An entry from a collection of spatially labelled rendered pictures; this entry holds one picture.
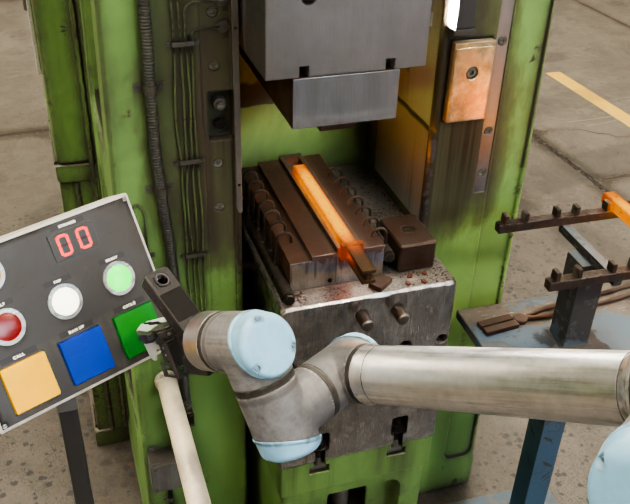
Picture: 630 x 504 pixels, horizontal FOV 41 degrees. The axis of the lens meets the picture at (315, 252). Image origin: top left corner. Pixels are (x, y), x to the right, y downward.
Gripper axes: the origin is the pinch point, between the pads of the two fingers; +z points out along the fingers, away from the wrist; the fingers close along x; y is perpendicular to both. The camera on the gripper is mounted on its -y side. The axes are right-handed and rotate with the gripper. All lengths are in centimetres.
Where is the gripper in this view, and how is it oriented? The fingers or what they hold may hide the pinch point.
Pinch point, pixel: (143, 325)
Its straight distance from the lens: 145.4
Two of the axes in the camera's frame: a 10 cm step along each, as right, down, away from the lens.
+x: 7.3, -3.6, 5.8
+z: -6.0, 0.5, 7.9
